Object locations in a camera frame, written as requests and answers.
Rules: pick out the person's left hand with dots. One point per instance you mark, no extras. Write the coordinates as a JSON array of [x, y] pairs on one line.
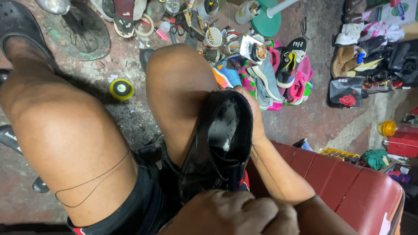
[[225, 212]]

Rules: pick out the person's right hand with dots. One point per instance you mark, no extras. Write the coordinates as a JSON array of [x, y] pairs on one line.
[[256, 111]]

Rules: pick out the person's left fingers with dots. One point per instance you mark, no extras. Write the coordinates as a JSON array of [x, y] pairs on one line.
[[274, 217]]

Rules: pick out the black leather shoe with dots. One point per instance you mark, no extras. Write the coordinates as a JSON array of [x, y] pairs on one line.
[[225, 140]]

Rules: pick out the red cushioned bench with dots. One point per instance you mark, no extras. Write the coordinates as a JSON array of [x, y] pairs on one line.
[[346, 192]]

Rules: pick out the yellow plastic crate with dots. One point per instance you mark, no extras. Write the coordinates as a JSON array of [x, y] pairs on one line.
[[338, 154]]

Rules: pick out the colourful striped bag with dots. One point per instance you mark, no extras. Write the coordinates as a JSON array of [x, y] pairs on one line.
[[277, 106]]

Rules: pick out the green cloth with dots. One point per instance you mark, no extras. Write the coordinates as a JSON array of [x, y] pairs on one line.
[[375, 158]]

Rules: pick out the person's black shorts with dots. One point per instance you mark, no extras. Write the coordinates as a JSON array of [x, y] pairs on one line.
[[147, 202]]

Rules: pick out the pink sneaker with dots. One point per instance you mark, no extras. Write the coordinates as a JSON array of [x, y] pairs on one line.
[[300, 85]]

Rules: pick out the grey sneaker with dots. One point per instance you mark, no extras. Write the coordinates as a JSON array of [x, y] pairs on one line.
[[267, 81]]

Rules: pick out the black paper bag red print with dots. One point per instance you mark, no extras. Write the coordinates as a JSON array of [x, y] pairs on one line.
[[346, 93]]

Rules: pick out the blue and orange sneaker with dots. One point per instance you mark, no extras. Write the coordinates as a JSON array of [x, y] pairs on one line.
[[227, 76]]

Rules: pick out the red plastic box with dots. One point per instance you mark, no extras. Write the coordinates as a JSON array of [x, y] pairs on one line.
[[403, 143]]

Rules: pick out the black and white sneaker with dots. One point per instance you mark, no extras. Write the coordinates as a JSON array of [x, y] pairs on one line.
[[290, 62]]

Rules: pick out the metallic silver shoe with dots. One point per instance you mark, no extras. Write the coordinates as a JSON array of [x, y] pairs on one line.
[[251, 49]]

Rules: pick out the heap of cobbler's tools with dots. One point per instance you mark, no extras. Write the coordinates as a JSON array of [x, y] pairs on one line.
[[209, 52]]

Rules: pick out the black sewing thread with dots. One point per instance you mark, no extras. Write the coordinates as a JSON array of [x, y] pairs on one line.
[[94, 181]]

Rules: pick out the white cup with pencils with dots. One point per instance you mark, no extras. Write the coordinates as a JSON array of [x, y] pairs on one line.
[[214, 38]]

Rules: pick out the green base with white pole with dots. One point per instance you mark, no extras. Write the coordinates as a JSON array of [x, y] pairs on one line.
[[266, 22]]

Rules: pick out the heap of shoes and bags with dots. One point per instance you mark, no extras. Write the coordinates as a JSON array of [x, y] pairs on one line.
[[375, 49]]

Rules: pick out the yellow tape roll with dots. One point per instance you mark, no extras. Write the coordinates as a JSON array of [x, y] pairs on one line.
[[121, 89]]

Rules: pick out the black rubber clog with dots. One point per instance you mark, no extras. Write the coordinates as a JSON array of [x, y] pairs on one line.
[[19, 22], [145, 57]]

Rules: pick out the white plastic glue container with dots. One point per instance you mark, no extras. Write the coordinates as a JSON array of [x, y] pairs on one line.
[[245, 12]]

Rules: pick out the black scissors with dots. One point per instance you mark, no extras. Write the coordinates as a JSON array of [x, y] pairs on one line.
[[179, 26]]

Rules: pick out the pink lighter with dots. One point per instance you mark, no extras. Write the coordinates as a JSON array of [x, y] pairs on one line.
[[160, 33]]

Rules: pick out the clear glass jar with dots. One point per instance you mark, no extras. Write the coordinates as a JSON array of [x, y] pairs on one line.
[[156, 9]]

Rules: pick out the pile of loose shoe soles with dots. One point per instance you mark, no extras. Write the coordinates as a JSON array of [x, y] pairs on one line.
[[122, 16]]

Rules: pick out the iron cobbler's anvil stand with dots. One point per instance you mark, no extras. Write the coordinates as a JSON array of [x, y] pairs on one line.
[[81, 36]]

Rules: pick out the black slipper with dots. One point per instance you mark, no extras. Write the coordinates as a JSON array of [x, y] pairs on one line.
[[9, 138]]

